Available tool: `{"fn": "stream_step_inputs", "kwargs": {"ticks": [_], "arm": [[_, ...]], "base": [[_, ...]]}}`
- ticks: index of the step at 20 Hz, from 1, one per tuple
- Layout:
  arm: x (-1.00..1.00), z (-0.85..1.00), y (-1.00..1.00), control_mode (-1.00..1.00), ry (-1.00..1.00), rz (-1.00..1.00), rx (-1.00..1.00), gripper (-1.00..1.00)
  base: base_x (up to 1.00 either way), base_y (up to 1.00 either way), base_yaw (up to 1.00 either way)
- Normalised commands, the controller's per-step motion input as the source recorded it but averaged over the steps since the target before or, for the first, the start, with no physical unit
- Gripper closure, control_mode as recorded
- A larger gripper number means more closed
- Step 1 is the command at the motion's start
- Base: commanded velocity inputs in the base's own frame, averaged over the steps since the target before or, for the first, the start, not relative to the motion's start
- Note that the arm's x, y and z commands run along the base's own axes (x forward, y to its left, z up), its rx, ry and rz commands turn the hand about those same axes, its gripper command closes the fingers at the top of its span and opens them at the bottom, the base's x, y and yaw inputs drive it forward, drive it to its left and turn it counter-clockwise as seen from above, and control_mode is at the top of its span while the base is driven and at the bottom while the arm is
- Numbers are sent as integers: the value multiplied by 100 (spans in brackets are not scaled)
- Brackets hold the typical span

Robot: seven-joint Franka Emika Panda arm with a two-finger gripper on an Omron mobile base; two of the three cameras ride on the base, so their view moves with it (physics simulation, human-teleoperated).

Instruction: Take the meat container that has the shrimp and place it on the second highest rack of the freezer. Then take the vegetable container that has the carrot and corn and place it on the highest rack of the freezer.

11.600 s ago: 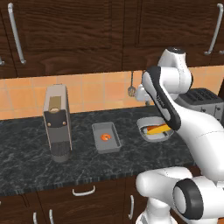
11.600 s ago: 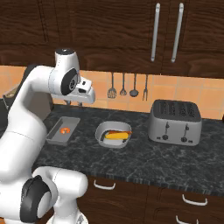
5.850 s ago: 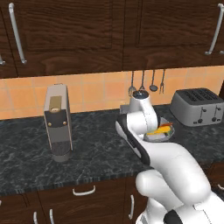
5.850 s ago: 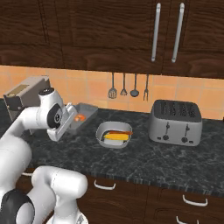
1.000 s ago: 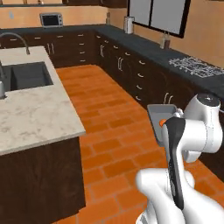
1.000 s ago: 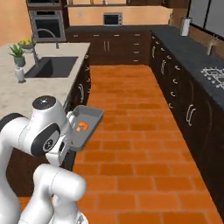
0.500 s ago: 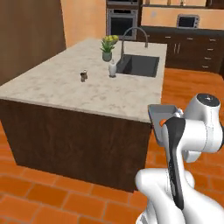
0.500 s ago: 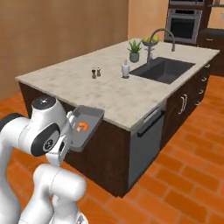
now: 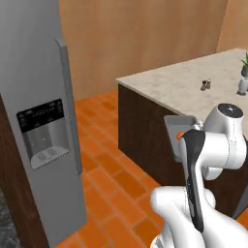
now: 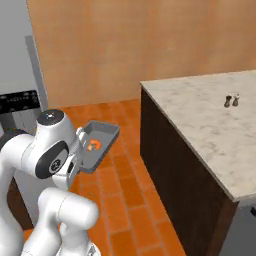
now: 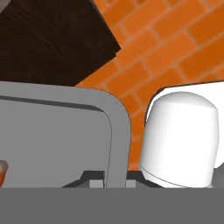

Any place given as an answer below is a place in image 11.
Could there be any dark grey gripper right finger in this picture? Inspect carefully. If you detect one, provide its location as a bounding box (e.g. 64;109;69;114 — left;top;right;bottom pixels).
125;171;165;189

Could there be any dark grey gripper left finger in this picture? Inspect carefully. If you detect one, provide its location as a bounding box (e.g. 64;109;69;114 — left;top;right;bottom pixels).
61;170;105;189

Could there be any grey meat container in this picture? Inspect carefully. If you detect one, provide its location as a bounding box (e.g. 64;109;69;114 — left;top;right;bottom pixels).
0;80;132;189

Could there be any orange shrimp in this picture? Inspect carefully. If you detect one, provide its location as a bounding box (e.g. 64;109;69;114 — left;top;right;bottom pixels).
0;159;10;188

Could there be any white rounded object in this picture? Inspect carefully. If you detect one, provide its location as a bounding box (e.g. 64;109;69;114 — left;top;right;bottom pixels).
137;80;224;189

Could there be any dark brown wooden cupboard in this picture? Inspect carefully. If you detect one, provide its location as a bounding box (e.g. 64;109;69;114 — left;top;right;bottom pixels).
0;0;123;88

